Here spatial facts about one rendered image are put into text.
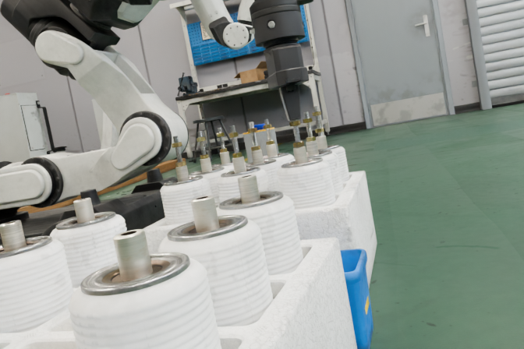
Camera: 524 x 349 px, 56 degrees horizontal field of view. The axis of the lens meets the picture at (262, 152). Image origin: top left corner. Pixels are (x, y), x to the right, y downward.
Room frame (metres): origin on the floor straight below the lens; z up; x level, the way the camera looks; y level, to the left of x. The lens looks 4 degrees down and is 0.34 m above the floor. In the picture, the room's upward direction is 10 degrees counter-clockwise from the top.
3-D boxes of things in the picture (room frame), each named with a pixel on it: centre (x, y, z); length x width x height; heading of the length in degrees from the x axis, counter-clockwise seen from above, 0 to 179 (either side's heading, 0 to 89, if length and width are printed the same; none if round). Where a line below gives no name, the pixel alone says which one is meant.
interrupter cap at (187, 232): (0.45, 0.06, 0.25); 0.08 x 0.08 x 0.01
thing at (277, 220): (0.56, 0.02, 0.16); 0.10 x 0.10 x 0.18
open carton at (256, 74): (5.81, -0.07, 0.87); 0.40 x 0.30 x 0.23; 61
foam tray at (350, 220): (1.02, 0.01, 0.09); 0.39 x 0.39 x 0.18; 73
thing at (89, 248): (0.64, 0.24, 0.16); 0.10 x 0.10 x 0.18
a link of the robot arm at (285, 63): (0.87, -0.06, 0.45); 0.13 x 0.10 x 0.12; 8
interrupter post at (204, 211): (0.45, 0.06, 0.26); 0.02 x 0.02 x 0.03
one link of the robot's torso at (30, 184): (1.43, 0.65, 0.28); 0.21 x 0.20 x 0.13; 75
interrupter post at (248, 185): (0.56, 0.02, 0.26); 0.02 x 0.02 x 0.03
